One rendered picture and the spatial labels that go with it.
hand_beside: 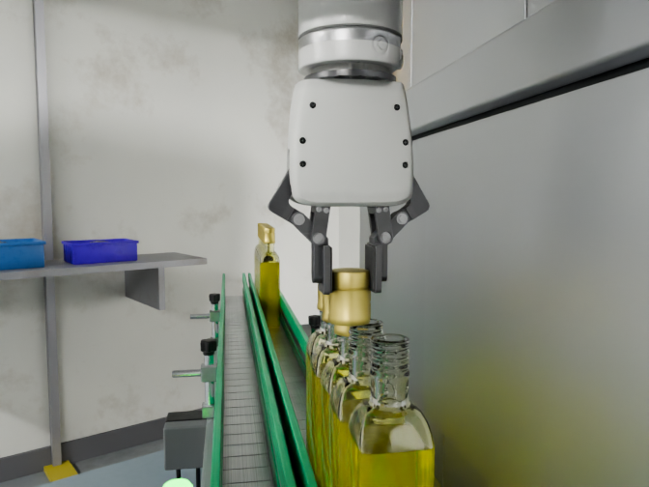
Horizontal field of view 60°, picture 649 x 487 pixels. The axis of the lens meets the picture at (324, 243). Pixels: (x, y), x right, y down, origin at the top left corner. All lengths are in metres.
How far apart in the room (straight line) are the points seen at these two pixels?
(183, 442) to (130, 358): 2.35
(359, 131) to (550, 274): 0.18
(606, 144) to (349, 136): 0.18
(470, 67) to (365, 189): 0.22
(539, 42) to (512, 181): 0.11
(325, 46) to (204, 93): 3.12
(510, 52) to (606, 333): 0.26
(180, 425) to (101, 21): 2.64
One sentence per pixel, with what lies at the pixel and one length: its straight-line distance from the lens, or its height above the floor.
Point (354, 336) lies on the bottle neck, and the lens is 0.47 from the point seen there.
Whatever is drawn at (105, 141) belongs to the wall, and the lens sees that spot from 3.30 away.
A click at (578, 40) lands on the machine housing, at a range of 0.46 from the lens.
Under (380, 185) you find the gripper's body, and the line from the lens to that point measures 0.45.
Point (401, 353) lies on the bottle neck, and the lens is 0.42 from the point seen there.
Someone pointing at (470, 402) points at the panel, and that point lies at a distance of 0.60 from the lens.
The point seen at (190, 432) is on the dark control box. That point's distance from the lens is 1.10.
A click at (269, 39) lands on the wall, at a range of 3.86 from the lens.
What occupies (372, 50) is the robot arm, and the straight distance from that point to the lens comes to 0.44.
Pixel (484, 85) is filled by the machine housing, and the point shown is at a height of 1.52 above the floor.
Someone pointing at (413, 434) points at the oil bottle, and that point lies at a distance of 0.43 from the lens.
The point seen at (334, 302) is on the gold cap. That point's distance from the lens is 0.46.
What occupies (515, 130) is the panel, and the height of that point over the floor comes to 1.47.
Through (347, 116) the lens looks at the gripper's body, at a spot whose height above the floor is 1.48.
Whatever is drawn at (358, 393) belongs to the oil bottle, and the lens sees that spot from 0.47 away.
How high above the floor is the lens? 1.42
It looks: 5 degrees down
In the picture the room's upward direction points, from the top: straight up
